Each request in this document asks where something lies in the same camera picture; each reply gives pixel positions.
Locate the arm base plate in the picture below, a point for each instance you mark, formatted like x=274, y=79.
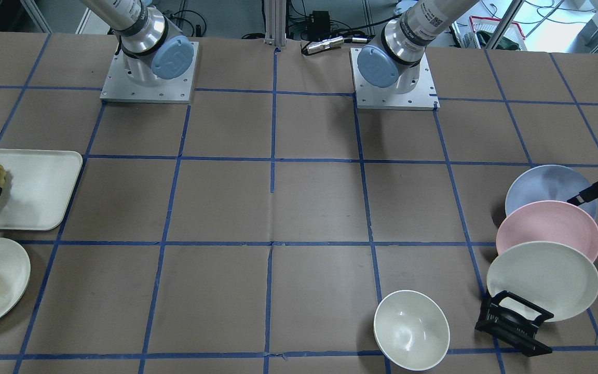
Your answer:
x=414, y=90
x=131, y=81

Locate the pink plate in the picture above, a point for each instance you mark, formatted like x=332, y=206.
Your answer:
x=552, y=221

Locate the black plate rack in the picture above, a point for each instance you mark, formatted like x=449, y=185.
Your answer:
x=511, y=327

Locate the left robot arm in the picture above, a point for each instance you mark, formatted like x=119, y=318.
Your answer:
x=503, y=112

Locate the blue plate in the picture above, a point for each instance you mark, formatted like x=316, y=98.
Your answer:
x=549, y=182

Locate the white bowl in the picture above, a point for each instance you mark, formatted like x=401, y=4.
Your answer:
x=411, y=330

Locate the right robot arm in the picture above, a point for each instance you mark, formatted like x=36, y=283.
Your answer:
x=50, y=86

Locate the white plate in rack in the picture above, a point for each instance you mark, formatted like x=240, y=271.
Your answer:
x=552, y=276

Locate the white rectangular tray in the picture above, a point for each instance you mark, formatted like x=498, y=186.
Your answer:
x=39, y=186

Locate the aluminium frame post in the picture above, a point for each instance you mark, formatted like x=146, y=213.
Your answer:
x=275, y=23

